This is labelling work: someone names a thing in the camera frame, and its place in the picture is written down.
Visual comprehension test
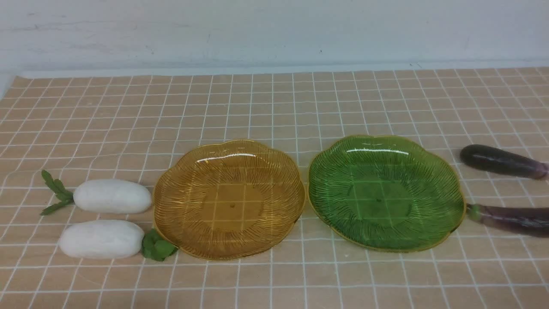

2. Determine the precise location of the light purple eggplant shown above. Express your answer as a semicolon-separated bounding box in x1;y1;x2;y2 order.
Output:
467;204;549;238

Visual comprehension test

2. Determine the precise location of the white radish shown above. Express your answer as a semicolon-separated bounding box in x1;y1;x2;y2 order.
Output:
40;170;152;216
58;220;179;262

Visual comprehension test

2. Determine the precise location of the amber glass plate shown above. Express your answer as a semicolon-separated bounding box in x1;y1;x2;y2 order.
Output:
153;139;306;261

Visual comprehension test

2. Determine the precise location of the dark purple eggplant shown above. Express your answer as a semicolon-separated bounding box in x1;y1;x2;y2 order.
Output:
459;144;548;180

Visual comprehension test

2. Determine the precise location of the orange checkered tablecloth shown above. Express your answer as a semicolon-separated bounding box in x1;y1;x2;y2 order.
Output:
0;67;549;309

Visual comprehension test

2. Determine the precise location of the green glass plate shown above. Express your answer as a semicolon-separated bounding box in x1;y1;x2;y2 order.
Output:
308;135;467;253

